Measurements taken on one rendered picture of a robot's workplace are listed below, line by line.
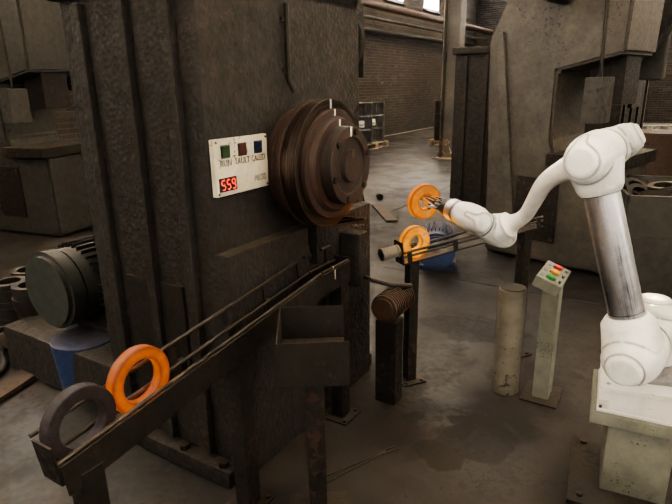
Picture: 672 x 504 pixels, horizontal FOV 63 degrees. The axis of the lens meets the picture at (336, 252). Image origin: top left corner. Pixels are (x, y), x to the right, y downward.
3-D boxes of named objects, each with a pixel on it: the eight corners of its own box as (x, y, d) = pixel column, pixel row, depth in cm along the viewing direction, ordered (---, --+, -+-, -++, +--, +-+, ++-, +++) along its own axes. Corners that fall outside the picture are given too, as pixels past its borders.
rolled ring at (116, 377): (178, 384, 155) (170, 381, 157) (158, 332, 146) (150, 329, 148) (127, 430, 142) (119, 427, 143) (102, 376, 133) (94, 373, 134)
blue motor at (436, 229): (414, 275, 416) (415, 231, 406) (419, 253, 470) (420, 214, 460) (455, 277, 410) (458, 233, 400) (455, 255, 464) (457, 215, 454)
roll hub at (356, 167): (320, 209, 193) (318, 128, 185) (359, 195, 216) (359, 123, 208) (333, 211, 190) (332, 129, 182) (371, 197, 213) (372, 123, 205)
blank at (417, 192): (405, 186, 233) (409, 188, 230) (436, 179, 238) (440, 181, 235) (407, 221, 239) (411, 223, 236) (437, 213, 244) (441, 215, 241)
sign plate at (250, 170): (212, 197, 174) (208, 140, 169) (264, 184, 195) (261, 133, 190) (218, 198, 173) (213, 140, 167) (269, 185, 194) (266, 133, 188)
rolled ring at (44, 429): (106, 370, 133) (97, 366, 134) (35, 417, 119) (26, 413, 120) (125, 429, 140) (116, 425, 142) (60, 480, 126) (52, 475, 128)
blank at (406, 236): (409, 264, 253) (413, 266, 250) (392, 241, 246) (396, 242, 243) (431, 241, 256) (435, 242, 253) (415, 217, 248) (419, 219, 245)
